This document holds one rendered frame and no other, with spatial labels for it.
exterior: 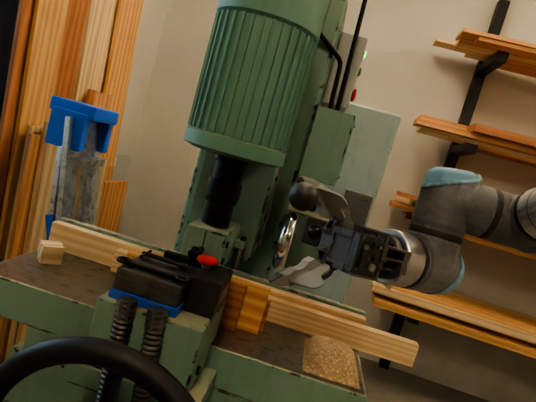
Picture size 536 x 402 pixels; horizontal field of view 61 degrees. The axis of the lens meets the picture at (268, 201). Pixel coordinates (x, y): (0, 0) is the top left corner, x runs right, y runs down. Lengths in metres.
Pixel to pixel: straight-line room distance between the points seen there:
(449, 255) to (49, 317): 0.63
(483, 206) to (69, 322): 0.67
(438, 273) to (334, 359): 0.23
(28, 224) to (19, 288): 1.35
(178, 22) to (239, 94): 2.69
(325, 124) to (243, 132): 0.29
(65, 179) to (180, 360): 1.06
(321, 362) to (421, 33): 2.69
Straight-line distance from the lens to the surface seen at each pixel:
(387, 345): 0.83
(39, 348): 0.55
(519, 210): 0.83
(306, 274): 0.65
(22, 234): 2.14
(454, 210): 0.81
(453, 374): 3.40
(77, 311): 0.74
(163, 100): 3.32
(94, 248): 0.90
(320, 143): 0.95
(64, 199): 1.57
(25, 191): 2.07
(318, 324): 0.82
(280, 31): 0.73
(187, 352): 0.59
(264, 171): 0.87
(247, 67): 0.71
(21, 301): 0.78
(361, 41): 1.08
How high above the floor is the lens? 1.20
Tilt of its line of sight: 7 degrees down
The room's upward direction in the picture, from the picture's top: 16 degrees clockwise
